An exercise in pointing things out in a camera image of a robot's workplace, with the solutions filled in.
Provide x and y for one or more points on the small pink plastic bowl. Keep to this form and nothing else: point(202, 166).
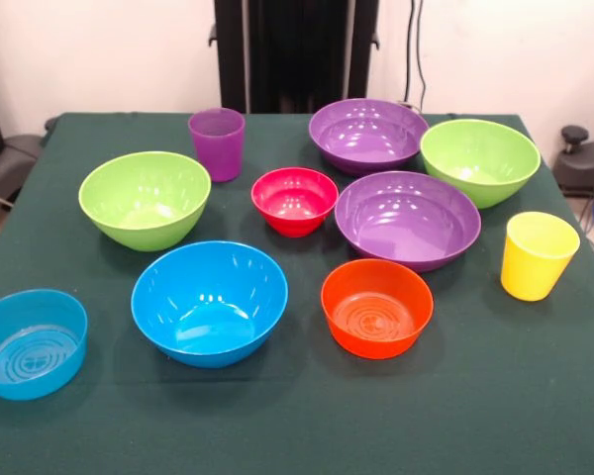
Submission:
point(294, 198)

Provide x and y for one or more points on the purple plastic bowl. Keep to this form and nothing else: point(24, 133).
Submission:
point(366, 138)
point(406, 222)

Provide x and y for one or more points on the green plastic bowl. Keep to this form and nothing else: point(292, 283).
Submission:
point(480, 158)
point(143, 198)

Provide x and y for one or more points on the orange ribbed plastic bowl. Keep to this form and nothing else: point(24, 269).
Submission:
point(376, 312)

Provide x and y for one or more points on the deep blue plastic bowl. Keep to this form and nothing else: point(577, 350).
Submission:
point(208, 302)

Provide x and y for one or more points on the purple plastic cup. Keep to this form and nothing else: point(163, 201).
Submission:
point(218, 153)

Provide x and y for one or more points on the dark green tablecloth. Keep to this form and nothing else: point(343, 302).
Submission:
point(297, 420)

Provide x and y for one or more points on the yellow plastic cup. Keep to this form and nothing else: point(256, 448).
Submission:
point(534, 262)

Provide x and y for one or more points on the shallow ribbed blue bowl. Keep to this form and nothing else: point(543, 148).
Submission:
point(29, 346)

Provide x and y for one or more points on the black stand foot with knob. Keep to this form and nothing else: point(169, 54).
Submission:
point(584, 163)

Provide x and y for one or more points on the grey stand foot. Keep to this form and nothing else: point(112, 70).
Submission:
point(10, 163)

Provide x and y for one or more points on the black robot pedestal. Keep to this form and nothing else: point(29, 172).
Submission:
point(297, 49)

